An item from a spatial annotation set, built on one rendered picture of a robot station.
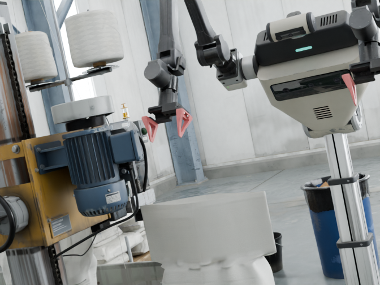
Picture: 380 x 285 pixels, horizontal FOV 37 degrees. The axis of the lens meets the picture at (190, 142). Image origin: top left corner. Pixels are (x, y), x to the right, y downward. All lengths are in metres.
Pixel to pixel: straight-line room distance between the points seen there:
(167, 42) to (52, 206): 0.61
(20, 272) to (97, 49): 0.70
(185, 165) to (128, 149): 9.09
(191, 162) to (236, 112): 1.25
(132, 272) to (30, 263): 0.83
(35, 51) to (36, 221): 0.57
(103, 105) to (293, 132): 8.61
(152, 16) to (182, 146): 2.48
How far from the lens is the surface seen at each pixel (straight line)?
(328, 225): 4.03
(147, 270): 2.49
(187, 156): 10.68
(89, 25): 1.78
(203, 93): 10.67
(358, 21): 1.49
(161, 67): 1.69
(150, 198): 2.19
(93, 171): 1.64
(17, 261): 1.82
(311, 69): 2.09
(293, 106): 2.21
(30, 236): 1.75
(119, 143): 1.65
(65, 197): 1.80
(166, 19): 1.83
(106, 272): 2.61
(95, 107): 1.63
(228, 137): 10.55
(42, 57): 1.95
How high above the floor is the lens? 1.32
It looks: 3 degrees down
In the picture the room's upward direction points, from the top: 12 degrees counter-clockwise
